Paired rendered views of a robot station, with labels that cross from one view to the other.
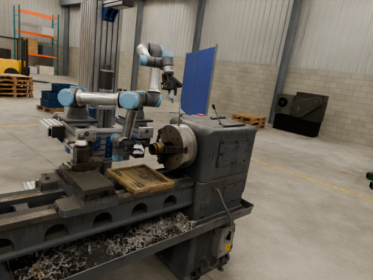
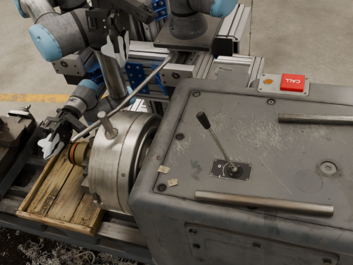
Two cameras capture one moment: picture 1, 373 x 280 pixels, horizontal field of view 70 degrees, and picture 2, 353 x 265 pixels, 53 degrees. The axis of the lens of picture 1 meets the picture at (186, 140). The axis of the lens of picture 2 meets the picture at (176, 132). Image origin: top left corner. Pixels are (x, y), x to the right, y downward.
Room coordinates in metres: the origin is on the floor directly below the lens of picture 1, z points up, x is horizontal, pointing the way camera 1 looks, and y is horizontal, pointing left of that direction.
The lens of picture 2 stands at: (1.74, -0.63, 1.94)
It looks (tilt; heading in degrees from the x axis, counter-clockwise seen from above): 48 degrees down; 69
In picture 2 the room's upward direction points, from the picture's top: 12 degrees counter-clockwise
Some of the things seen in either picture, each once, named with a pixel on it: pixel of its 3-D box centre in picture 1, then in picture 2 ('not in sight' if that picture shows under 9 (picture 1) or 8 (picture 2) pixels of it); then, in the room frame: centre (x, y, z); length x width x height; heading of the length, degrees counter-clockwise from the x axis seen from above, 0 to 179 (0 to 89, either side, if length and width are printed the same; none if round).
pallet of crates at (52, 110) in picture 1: (63, 97); not in sight; (8.03, 3.84, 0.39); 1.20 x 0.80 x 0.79; 148
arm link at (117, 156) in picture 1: (118, 152); (96, 111); (1.84, 0.47, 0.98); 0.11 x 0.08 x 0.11; 179
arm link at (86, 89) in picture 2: (118, 140); (84, 94); (1.82, 0.48, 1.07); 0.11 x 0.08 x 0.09; 43
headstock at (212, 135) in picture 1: (211, 144); (261, 182); (2.12, -0.20, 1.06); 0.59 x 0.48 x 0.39; 133
